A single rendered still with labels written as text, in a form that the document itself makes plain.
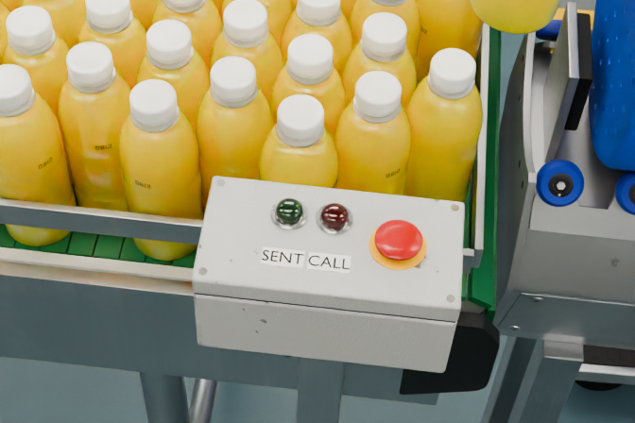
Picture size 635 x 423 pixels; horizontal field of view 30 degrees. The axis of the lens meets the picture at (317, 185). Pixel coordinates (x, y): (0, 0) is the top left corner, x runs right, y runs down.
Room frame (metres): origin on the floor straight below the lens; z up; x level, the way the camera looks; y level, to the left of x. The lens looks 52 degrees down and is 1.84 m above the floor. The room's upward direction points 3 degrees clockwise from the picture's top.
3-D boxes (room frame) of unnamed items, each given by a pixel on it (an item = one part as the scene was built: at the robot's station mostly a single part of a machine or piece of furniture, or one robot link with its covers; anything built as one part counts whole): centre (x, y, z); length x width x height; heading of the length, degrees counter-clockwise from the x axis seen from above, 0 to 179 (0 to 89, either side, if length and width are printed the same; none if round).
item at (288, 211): (0.54, 0.02, 1.11); 0.02 x 0.02 x 0.01
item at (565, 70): (0.79, -0.24, 0.99); 0.10 x 0.02 x 0.12; 176
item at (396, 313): (0.52, -0.01, 1.05); 0.20 x 0.10 x 0.10; 86
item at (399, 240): (0.51, -0.06, 1.11); 0.04 x 0.04 x 0.01
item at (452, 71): (0.71, -0.11, 1.09); 0.04 x 0.04 x 0.02
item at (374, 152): (0.68, -0.05, 0.99); 0.07 x 0.07 x 0.19
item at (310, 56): (0.72, 0.01, 1.09); 0.04 x 0.04 x 0.02
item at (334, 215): (0.54, -0.01, 1.11); 0.02 x 0.02 x 0.01
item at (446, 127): (0.71, -0.11, 0.99); 0.07 x 0.07 x 0.19
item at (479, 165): (0.80, -0.16, 0.96); 0.40 x 0.01 x 0.03; 176
